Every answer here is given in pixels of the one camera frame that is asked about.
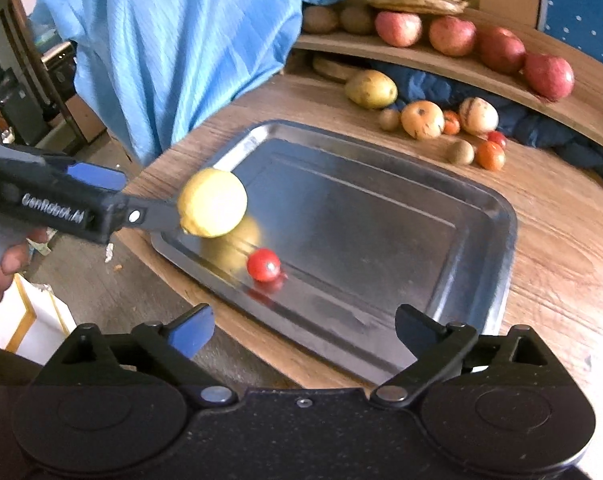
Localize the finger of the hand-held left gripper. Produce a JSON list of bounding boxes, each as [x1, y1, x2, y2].
[[114, 197, 183, 234]]

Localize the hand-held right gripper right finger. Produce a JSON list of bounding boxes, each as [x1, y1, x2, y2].
[[370, 304, 562, 408]]

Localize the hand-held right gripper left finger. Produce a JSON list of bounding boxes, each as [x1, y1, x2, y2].
[[44, 304, 237, 408]]

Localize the yellow lemon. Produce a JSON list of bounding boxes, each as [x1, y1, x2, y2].
[[177, 167, 248, 238]]

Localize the metal tray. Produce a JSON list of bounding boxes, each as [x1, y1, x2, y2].
[[150, 120, 518, 386]]

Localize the orange striped pepino melon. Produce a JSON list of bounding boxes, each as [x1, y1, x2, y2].
[[400, 100, 445, 141]]

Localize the yellow green mango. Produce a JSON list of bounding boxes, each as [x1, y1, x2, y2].
[[345, 70, 399, 110]]

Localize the person's left hand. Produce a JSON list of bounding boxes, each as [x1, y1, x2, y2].
[[0, 227, 49, 306]]

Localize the white box with gold trim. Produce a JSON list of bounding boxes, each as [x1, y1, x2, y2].
[[0, 272, 77, 353]]

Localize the light blue cloth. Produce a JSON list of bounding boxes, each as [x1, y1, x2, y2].
[[31, 0, 307, 166]]

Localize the pale striped pepino melon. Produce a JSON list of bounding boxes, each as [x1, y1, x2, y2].
[[459, 97, 499, 136]]

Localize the dull yellow plantain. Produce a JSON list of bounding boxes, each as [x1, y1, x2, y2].
[[312, 55, 368, 84]]

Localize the dark blue cloth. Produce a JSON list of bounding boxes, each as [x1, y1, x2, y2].
[[371, 62, 603, 177]]

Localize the large brown kiwi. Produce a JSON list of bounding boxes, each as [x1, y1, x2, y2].
[[340, 6, 375, 36], [302, 5, 340, 35]]

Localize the curved wooden shelf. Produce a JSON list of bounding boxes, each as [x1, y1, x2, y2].
[[291, 7, 603, 157]]

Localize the red apple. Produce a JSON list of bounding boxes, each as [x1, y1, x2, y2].
[[476, 27, 527, 75], [375, 11, 423, 48], [524, 53, 575, 102], [429, 16, 477, 57]]

